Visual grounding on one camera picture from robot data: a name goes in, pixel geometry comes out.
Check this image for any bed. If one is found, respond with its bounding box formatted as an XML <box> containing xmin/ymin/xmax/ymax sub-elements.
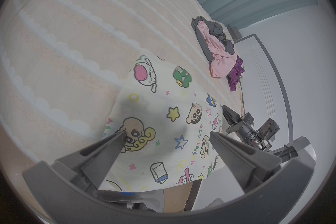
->
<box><xmin>0</xmin><ymin>0</ymin><xmax>294</xmax><ymax>211</ymax></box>

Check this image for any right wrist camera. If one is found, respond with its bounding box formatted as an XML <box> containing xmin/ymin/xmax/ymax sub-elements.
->
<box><xmin>257</xmin><ymin>117</ymin><xmax>280</xmax><ymax>142</ymax></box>

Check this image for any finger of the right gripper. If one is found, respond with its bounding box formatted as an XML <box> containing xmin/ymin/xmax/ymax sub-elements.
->
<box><xmin>222</xmin><ymin>105</ymin><xmax>241</xmax><ymax>127</ymax></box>

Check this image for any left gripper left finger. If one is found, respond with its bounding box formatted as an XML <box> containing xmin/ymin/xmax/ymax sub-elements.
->
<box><xmin>51</xmin><ymin>131</ymin><xmax>128</xmax><ymax>194</ymax></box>

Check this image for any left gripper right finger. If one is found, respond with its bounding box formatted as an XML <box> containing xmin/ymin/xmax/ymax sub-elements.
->
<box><xmin>209</xmin><ymin>132</ymin><xmax>282</xmax><ymax>195</ymax></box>

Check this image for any purple garment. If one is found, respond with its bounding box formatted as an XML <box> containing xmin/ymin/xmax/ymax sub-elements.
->
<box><xmin>227</xmin><ymin>57</ymin><xmax>245</xmax><ymax>92</ymax></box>

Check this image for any grey bedside table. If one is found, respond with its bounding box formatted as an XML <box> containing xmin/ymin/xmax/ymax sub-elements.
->
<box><xmin>228</xmin><ymin>24</ymin><xmax>241</xmax><ymax>40</ymax></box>

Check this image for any pink garment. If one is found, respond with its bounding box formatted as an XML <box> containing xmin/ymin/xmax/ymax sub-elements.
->
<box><xmin>197</xmin><ymin>21</ymin><xmax>237</xmax><ymax>78</ymax></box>

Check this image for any white printed pyjama top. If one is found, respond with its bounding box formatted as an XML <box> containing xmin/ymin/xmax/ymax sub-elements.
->
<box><xmin>101</xmin><ymin>55</ymin><xmax>226</xmax><ymax>193</ymax></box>

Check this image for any dark grey garment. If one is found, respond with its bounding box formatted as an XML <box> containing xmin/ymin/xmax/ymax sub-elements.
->
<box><xmin>191</xmin><ymin>16</ymin><xmax>235</xmax><ymax>64</ymax></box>

